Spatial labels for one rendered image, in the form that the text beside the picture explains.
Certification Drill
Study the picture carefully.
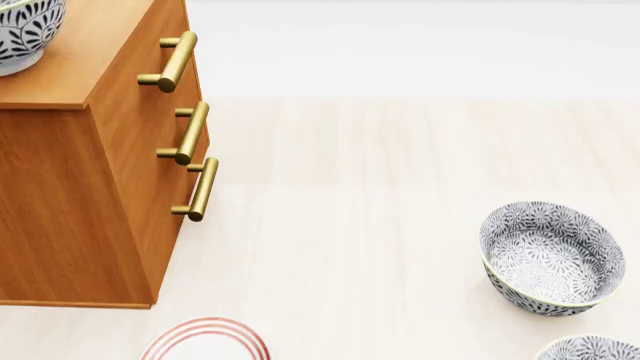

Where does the black white patterned bowl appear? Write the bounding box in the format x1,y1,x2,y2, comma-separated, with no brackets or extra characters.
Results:
478,200,628,318
0,0,68,78
532,334,640,360

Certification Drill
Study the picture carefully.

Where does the wooden drawer cabinet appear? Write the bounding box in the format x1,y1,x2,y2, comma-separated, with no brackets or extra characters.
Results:
0,0,211,310

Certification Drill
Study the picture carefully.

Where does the white plate with red rings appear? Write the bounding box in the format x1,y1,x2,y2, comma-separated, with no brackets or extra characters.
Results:
138,316,272,360

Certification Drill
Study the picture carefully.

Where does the brass bar drawer handle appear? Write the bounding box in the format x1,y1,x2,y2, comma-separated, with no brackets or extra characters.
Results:
156,100,211,167
137,30,199,94
170,156,220,223

